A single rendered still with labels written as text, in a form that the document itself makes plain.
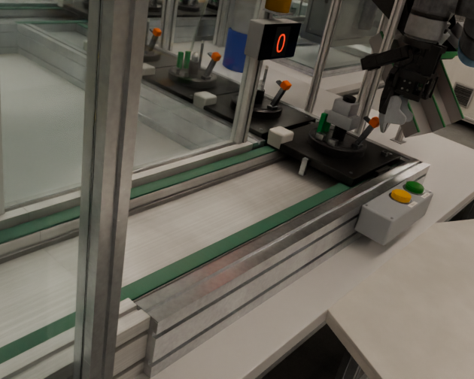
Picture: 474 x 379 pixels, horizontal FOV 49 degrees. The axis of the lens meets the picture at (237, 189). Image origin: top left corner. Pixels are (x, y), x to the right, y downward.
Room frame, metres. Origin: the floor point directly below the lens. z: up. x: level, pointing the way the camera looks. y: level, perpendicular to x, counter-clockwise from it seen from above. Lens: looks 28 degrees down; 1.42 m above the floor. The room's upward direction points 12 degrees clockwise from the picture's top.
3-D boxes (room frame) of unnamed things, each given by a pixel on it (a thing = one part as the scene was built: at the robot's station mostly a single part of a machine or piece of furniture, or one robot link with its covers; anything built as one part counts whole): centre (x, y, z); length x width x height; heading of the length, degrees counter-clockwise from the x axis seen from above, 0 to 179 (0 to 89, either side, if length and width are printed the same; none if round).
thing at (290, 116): (1.32, 0.00, 1.01); 0.24 x 0.24 x 0.13; 54
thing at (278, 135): (1.15, -0.07, 0.97); 0.05 x 0.05 x 0.04; 54
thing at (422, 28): (1.10, -0.31, 1.28); 0.08 x 0.08 x 0.05
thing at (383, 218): (0.97, -0.34, 0.93); 0.21 x 0.07 x 0.06; 144
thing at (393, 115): (1.09, -0.30, 1.09); 0.06 x 0.03 x 0.09; 54
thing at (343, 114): (1.17, -0.20, 1.06); 0.08 x 0.04 x 0.07; 54
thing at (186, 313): (0.85, -0.18, 0.91); 0.89 x 0.06 x 0.11; 144
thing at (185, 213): (0.94, -0.02, 0.91); 0.84 x 0.28 x 0.10; 144
